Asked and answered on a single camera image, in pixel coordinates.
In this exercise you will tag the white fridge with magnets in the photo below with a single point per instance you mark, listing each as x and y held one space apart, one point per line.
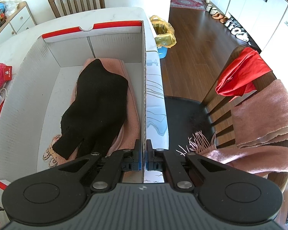
276 51

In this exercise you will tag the pink fringed scarf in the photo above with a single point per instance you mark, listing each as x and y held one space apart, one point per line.
258 124

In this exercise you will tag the row of shoes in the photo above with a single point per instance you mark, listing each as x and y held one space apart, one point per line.
230 24

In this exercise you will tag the red patterned rug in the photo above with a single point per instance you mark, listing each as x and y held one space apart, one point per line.
189 4

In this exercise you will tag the blue patterned table mat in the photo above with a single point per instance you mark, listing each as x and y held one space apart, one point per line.
156 119

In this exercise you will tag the pink knitted garment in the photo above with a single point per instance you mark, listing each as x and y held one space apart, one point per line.
130 129

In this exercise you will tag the white sideboard cabinet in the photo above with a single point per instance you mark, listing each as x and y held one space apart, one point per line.
18 22

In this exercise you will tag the red cardboard box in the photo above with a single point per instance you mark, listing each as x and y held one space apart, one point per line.
47 67

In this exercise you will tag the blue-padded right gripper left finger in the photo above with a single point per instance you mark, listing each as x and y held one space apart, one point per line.
113 168

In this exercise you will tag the dark wooden chair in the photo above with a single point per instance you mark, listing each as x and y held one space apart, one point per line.
213 115

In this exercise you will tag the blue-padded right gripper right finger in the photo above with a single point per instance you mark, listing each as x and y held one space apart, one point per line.
171 167

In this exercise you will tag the white wall cabinets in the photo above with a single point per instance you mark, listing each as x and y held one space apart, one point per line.
260 18

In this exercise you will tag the black knitted garment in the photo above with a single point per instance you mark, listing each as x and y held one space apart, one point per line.
96 116

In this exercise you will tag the yellow bag trash bin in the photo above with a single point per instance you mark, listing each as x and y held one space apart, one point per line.
164 35

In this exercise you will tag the red cloth on chair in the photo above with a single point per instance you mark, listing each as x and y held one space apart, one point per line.
237 79

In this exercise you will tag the red plush hang tag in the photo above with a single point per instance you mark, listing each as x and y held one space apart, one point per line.
7 73

